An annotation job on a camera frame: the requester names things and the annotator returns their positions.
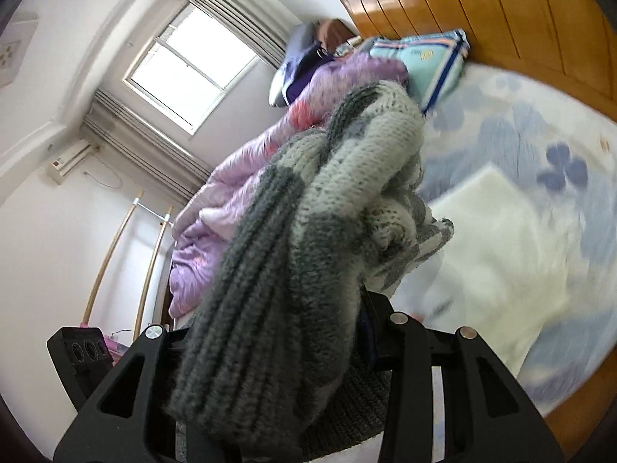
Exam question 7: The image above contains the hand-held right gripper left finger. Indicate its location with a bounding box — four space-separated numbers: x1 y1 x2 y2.
52 324 242 463

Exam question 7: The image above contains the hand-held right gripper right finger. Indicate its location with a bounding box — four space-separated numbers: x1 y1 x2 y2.
359 289 566 463

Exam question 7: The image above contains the grey white checkered cardigan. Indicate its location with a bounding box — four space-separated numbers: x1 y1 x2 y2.
161 79 456 461

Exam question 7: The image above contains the white folded cloth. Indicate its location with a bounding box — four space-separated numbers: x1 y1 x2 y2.
390 163 586 377

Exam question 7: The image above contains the white air conditioner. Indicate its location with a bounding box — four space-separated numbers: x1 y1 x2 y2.
48 139 99 185

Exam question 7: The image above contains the grey striped curtain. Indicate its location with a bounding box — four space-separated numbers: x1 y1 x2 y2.
82 89 213 203
174 0 300 68

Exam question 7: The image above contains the purple floral quilt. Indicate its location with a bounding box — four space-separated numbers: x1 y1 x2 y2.
169 51 410 319

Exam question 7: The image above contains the floral bed sheet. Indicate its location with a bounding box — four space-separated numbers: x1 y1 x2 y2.
386 60 617 425

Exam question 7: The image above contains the light blue striped pillow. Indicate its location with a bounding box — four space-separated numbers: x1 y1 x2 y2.
369 29 470 117

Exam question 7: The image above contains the dark purple cloth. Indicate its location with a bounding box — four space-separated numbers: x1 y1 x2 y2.
284 43 338 104

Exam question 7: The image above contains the white square ceiling fixture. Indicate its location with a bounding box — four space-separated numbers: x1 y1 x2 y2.
0 12 39 88

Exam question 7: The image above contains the window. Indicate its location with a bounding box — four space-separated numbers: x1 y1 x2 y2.
123 2 258 136

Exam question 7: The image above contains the wooden headboard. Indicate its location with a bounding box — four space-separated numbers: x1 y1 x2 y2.
330 0 617 121

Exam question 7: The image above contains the wooden double-rail barre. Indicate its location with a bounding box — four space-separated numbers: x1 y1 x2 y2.
79 190 174 343

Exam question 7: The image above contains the air conditioner cable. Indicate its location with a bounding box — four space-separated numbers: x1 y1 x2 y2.
84 170 123 189

